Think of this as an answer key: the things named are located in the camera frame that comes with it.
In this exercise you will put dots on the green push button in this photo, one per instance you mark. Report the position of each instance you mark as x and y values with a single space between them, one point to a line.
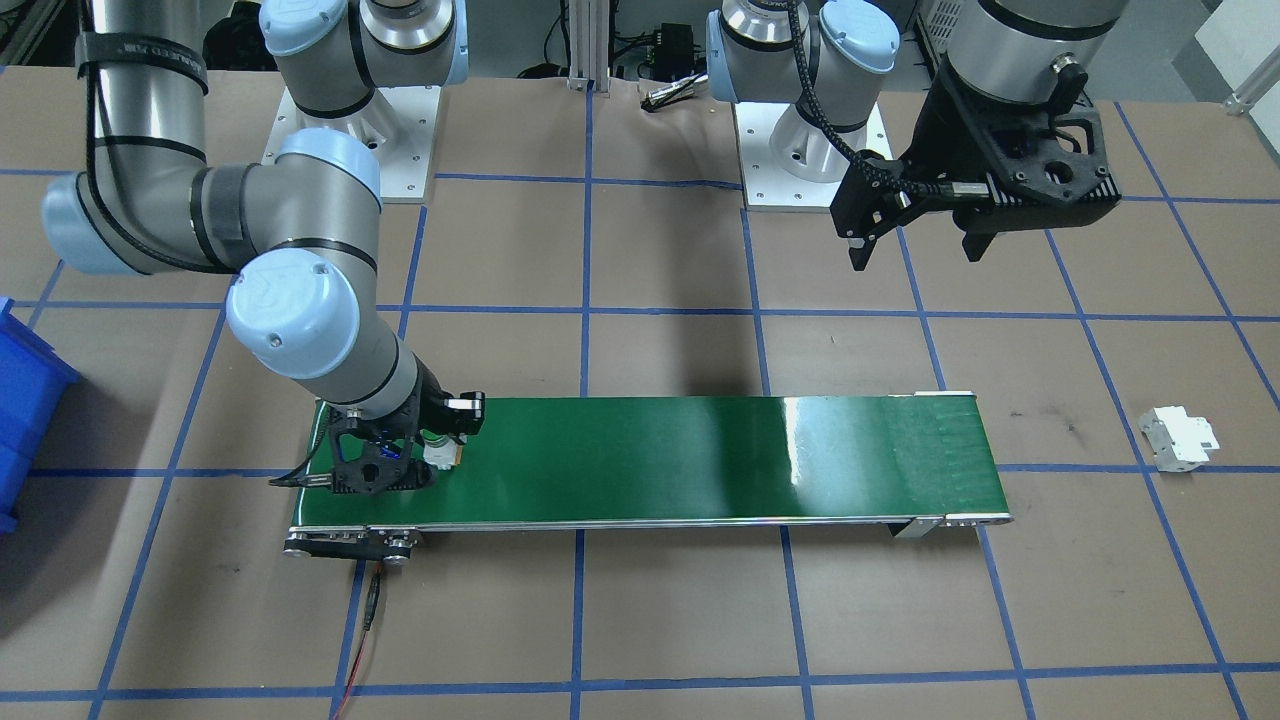
440 452

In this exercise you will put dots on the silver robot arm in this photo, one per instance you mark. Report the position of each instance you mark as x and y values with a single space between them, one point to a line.
300 320
760 60

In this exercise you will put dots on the grey vented cabinet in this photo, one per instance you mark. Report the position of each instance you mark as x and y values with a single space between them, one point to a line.
935 25

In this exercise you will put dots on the green conveyor belt unit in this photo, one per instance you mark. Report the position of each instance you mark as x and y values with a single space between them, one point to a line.
650 460

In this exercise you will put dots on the silver metal cylinder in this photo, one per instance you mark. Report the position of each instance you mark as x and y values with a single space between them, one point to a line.
675 93

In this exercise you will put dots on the aluminium extrusion bar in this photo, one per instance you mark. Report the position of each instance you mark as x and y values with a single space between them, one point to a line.
1255 95

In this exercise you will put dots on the small black control box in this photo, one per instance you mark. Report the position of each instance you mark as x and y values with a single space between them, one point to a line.
678 45

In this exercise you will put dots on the white circuit breaker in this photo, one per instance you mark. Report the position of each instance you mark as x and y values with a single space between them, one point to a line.
1180 440

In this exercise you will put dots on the blue plastic bin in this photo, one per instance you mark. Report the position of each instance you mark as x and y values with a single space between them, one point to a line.
30 400

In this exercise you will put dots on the black cloth bundle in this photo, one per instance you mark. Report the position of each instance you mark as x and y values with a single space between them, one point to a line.
240 35

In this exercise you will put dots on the white square base plate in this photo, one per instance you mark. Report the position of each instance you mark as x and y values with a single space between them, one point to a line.
410 150
765 185

